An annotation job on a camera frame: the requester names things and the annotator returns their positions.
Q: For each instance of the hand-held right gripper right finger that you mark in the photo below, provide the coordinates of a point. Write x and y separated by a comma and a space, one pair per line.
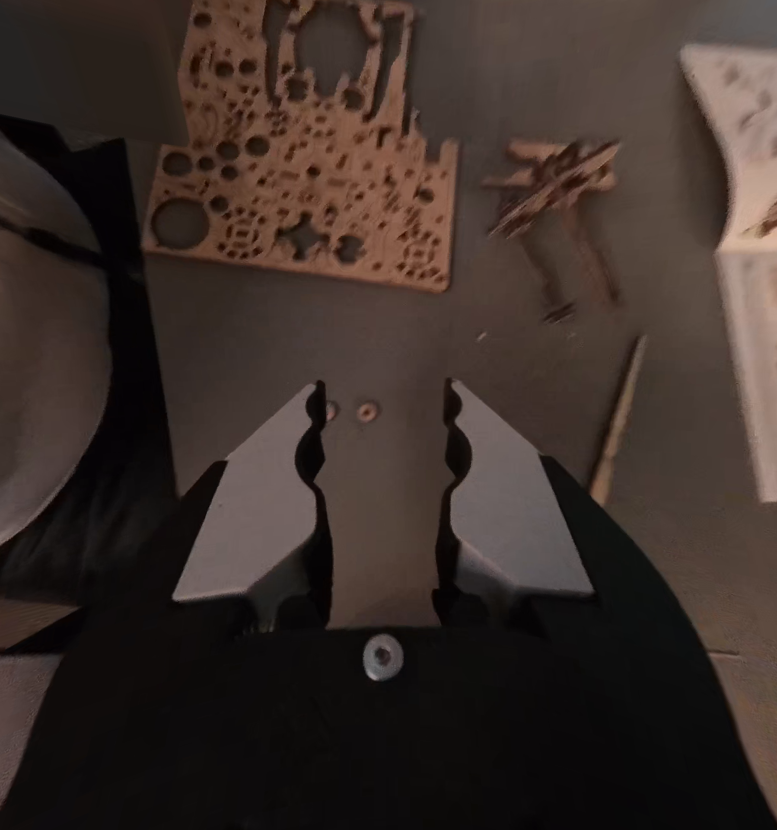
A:
511, 512

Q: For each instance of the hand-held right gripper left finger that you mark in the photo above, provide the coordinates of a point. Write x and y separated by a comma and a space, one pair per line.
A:
259, 512

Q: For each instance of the laser-cut wooden parts sheet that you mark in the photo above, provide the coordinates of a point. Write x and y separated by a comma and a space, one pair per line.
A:
336, 194

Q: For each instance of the partly built wooden model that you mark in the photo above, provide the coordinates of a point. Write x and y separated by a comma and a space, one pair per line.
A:
557, 188

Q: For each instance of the pointed wooden stick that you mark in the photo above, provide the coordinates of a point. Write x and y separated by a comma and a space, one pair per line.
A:
618, 415

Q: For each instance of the white instruction booklet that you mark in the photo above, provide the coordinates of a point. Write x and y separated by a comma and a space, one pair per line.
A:
771, 292

